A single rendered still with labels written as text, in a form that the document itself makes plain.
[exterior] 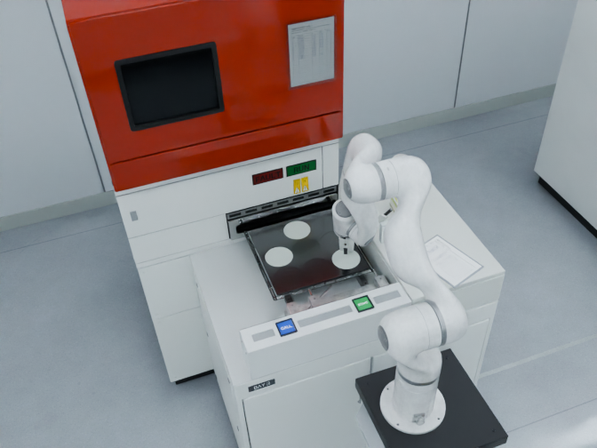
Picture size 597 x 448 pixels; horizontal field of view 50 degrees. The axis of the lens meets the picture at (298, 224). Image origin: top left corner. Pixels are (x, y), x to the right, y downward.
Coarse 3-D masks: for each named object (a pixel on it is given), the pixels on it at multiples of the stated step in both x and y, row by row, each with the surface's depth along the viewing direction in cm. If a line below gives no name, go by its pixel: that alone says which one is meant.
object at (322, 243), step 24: (312, 216) 249; (264, 240) 240; (288, 240) 239; (312, 240) 239; (336, 240) 239; (264, 264) 231; (288, 264) 230; (312, 264) 230; (360, 264) 229; (288, 288) 222
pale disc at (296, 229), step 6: (294, 222) 246; (300, 222) 246; (288, 228) 244; (294, 228) 244; (300, 228) 244; (306, 228) 244; (288, 234) 242; (294, 234) 242; (300, 234) 242; (306, 234) 242
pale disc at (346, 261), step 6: (336, 252) 233; (342, 252) 233; (348, 252) 233; (354, 252) 233; (336, 258) 232; (342, 258) 231; (348, 258) 231; (354, 258) 231; (336, 264) 229; (342, 264) 229; (348, 264) 229; (354, 264) 229
